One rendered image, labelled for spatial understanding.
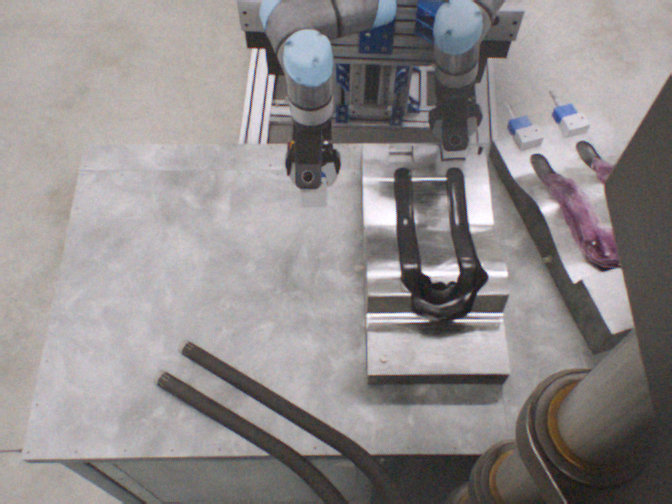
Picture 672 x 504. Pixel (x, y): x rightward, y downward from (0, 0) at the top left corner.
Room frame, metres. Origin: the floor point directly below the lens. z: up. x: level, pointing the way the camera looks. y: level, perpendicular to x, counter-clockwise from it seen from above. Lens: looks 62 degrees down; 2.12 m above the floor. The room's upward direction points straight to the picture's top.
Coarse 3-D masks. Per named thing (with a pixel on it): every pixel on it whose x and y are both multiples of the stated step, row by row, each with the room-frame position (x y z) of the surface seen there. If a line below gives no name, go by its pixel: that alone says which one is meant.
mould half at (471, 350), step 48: (432, 144) 0.92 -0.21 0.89; (480, 144) 0.92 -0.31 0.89; (384, 192) 0.80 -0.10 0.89; (432, 192) 0.80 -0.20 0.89; (480, 192) 0.80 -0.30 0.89; (384, 240) 0.68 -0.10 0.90; (432, 240) 0.68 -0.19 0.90; (480, 240) 0.68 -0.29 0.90; (384, 288) 0.56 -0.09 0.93; (384, 336) 0.49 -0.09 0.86; (432, 336) 0.49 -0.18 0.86; (480, 336) 0.49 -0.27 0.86; (384, 384) 0.42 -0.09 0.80
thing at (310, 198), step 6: (324, 174) 0.80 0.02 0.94; (324, 180) 0.78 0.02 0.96; (324, 186) 0.77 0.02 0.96; (306, 192) 0.75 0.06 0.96; (312, 192) 0.75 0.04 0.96; (318, 192) 0.75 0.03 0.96; (324, 192) 0.75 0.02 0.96; (306, 198) 0.75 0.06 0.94; (312, 198) 0.75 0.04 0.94; (318, 198) 0.75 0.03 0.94; (324, 198) 0.75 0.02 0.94; (306, 204) 0.75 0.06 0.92; (312, 204) 0.75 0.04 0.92; (318, 204) 0.75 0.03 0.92; (324, 204) 0.75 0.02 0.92
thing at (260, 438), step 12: (168, 372) 0.44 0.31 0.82; (168, 384) 0.41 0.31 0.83; (180, 384) 0.41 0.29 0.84; (180, 396) 0.39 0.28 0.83; (192, 396) 0.38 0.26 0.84; (204, 396) 0.38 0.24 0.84; (204, 408) 0.36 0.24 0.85; (216, 408) 0.36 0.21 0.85; (216, 420) 0.34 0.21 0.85; (228, 420) 0.34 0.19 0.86; (240, 420) 0.33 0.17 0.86; (240, 432) 0.31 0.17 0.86; (252, 432) 0.31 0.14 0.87; (264, 432) 0.31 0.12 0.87; (264, 444) 0.29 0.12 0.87
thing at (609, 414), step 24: (624, 360) 0.15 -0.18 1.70; (600, 384) 0.15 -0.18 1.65; (624, 384) 0.14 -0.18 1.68; (576, 408) 0.15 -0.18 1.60; (600, 408) 0.14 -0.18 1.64; (624, 408) 0.13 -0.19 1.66; (648, 408) 0.12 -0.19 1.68; (576, 432) 0.14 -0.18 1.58; (600, 432) 0.13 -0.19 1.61; (624, 432) 0.12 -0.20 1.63; (648, 432) 0.12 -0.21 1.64; (600, 456) 0.12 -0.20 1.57; (624, 456) 0.12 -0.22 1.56; (504, 480) 0.14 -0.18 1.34; (528, 480) 0.13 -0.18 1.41
